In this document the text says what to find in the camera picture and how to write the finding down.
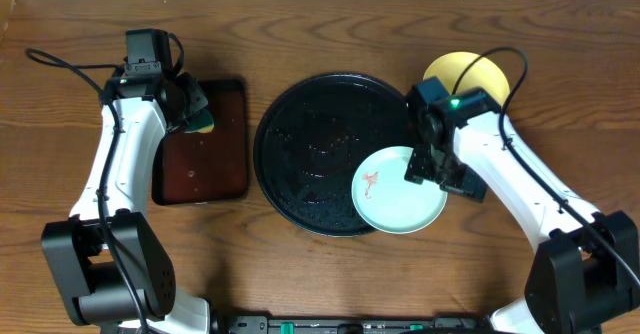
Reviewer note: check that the round black tray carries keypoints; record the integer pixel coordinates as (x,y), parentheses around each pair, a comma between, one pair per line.
(311,141)

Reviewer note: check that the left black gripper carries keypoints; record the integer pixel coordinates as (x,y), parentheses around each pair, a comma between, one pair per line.
(196,100)

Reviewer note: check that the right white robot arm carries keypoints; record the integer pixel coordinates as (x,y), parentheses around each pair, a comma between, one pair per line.
(586,264)

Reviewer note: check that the green yellow sponge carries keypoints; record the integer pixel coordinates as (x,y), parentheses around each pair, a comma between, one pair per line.
(202,122)

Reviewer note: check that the dark red rectangular tray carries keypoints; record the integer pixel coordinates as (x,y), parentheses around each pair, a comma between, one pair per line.
(191,168)

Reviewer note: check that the light blue plate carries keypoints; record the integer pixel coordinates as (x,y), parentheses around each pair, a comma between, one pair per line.
(388,202)

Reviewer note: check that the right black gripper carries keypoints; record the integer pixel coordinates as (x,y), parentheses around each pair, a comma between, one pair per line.
(471,186)

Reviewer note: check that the yellow plate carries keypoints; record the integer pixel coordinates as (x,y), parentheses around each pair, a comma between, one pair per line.
(484,74)

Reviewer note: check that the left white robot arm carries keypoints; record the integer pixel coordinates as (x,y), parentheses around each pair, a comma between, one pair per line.
(108,265)

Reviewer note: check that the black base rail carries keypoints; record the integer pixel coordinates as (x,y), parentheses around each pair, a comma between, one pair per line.
(261,324)

